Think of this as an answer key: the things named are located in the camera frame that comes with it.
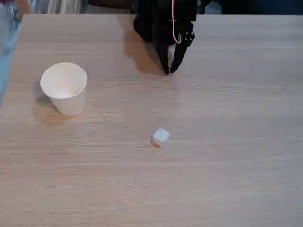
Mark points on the wooden furniture leg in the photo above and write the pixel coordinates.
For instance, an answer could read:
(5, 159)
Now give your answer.
(23, 6)

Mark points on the white paper cup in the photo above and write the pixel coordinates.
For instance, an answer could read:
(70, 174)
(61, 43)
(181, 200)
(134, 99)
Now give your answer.
(68, 104)

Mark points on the white hanging cloth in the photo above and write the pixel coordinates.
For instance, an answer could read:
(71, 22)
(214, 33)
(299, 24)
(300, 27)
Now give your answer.
(61, 6)

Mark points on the small white block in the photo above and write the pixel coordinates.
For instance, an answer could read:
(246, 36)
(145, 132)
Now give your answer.
(160, 137)

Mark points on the blue denim cloth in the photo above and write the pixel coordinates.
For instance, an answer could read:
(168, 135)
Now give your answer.
(8, 30)

